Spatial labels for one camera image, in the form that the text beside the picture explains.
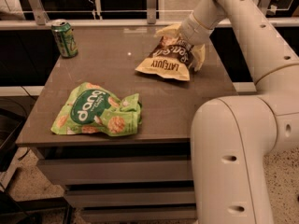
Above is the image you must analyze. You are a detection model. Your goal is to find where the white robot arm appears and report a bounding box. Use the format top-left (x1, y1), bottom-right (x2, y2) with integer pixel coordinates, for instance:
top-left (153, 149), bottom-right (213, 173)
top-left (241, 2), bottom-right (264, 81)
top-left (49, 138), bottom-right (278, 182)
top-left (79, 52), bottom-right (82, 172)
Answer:
top-left (178, 0), bottom-right (299, 224)

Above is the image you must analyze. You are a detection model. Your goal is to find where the brown Late July chip bag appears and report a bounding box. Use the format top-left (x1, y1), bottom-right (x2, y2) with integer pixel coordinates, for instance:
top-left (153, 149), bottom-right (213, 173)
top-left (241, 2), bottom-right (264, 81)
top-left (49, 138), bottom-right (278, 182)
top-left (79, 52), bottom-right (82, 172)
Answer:
top-left (135, 35), bottom-right (194, 81)

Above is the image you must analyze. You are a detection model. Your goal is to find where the green soda can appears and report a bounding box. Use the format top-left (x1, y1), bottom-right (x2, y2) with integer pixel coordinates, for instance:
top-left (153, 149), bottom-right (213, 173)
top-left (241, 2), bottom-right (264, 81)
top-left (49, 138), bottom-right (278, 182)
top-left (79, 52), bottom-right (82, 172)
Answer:
top-left (51, 19), bottom-right (78, 58)

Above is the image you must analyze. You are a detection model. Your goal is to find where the green Dang chip bag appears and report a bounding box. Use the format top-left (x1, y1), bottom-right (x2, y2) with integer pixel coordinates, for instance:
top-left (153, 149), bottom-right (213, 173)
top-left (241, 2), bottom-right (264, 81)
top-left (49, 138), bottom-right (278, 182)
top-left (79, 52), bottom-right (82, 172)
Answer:
top-left (51, 82), bottom-right (142, 136)

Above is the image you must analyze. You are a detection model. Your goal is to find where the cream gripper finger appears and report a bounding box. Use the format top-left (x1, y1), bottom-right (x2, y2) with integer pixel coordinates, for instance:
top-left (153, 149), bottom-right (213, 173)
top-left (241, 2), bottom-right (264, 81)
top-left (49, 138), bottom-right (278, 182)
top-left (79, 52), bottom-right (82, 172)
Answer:
top-left (192, 44), bottom-right (206, 72)
top-left (155, 23), bottom-right (180, 37)

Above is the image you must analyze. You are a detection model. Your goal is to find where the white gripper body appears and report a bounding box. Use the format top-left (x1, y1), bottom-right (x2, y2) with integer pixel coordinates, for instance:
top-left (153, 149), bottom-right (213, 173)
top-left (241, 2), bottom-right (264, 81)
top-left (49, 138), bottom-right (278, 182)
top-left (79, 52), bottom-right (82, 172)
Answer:
top-left (179, 12), bottom-right (214, 45)

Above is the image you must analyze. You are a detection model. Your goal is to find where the metal glass railing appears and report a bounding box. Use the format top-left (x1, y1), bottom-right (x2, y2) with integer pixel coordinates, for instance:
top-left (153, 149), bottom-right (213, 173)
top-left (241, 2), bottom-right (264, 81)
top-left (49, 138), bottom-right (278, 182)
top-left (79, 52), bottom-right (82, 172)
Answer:
top-left (0, 0), bottom-right (299, 32)

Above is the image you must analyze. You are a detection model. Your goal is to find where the grey drawer cabinet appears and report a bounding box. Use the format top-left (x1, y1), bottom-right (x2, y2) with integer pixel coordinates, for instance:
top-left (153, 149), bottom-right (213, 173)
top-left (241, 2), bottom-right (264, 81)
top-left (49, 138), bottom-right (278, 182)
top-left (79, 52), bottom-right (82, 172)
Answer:
top-left (17, 26), bottom-right (235, 223)

